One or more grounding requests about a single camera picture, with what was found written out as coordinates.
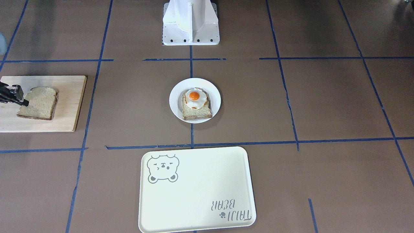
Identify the brown bread slice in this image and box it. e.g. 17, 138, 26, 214
16, 86, 58, 121

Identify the wooden cutting board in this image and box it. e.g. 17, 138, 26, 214
0, 75, 87, 132

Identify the fried egg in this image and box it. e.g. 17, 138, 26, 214
184, 87, 208, 109

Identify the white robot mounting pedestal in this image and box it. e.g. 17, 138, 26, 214
162, 0, 220, 46

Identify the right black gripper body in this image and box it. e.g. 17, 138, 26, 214
0, 82, 10, 103

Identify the bottom toast slice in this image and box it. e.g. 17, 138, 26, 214
182, 89, 212, 120

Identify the cream bear serving tray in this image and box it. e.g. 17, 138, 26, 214
138, 146, 257, 233

